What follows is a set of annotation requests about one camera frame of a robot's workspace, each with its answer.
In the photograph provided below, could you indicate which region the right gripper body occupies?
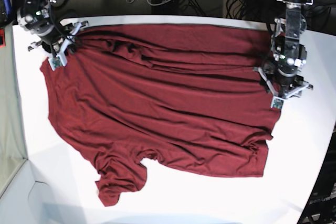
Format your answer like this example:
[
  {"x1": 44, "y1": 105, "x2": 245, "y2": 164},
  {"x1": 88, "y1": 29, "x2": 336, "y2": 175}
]
[{"x1": 27, "y1": 20, "x2": 89, "y2": 60}]

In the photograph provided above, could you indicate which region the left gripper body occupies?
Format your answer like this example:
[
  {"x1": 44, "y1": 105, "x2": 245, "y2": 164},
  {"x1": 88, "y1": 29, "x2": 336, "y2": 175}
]
[{"x1": 253, "y1": 62, "x2": 313, "y2": 100}]

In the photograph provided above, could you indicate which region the dark red t-shirt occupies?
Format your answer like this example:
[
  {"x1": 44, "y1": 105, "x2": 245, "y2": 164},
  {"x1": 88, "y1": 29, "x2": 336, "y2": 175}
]
[{"x1": 40, "y1": 24, "x2": 280, "y2": 206}]

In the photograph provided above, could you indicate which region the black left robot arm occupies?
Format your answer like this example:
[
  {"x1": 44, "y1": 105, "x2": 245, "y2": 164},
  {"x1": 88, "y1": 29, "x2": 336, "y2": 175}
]
[{"x1": 254, "y1": 0, "x2": 313, "y2": 109}]

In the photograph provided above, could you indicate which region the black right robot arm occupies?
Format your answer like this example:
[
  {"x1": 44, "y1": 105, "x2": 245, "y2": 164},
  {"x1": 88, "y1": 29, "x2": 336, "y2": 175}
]
[{"x1": 17, "y1": 0, "x2": 89, "y2": 69}]

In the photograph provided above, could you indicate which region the green cloth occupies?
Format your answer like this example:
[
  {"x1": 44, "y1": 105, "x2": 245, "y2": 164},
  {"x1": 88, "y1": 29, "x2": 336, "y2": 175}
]
[{"x1": 1, "y1": 25, "x2": 27, "y2": 189}]

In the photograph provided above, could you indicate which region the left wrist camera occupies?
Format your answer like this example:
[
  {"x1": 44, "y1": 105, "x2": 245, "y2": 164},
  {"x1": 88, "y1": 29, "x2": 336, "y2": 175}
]
[{"x1": 270, "y1": 96, "x2": 285, "y2": 110}]

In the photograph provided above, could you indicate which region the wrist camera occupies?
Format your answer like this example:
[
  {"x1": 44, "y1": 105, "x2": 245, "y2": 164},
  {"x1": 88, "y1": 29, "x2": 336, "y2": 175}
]
[
  {"x1": 48, "y1": 55, "x2": 68, "y2": 71},
  {"x1": 270, "y1": 96, "x2": 285, "y2": 110}
]

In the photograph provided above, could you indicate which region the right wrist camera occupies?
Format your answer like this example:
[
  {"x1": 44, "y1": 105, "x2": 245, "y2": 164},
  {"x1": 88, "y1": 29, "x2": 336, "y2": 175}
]
[{"x1": 48, "y1": 55, "x2": 68, "y2": 71}]

